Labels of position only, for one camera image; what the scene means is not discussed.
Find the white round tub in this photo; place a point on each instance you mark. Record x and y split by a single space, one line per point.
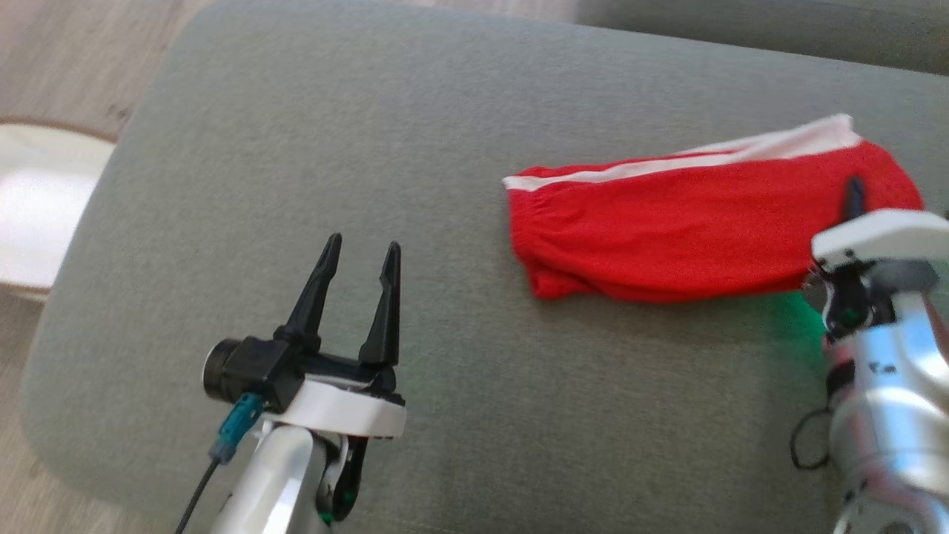
44 208

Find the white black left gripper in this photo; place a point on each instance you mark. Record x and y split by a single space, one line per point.
341 411

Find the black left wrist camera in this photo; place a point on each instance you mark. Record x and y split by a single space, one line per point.
252 371

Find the red shorts white stripe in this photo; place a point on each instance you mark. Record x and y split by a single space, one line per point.
667 230

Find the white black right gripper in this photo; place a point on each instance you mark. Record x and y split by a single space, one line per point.
882 237

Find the grey sofa seat cushion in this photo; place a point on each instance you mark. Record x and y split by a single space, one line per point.
778 26

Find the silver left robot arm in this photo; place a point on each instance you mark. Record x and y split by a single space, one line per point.
274 482

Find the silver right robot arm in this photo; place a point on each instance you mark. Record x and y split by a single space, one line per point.
890 386

